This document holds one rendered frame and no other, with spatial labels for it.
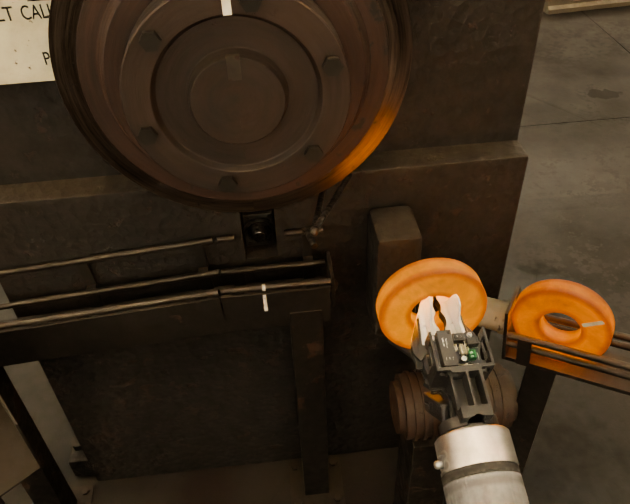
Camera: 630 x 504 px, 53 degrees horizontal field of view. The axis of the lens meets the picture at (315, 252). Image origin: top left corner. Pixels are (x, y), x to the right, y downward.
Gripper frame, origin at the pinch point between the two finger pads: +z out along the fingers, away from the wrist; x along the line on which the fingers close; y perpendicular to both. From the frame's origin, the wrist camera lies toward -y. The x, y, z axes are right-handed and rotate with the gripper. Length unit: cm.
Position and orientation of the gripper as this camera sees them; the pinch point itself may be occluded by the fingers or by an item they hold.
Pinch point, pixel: (432, 296)
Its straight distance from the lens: 91.2
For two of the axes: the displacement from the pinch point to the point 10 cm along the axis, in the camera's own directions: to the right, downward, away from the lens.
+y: 0.1, -5.5, -8.4
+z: -1.1, -8.3, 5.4
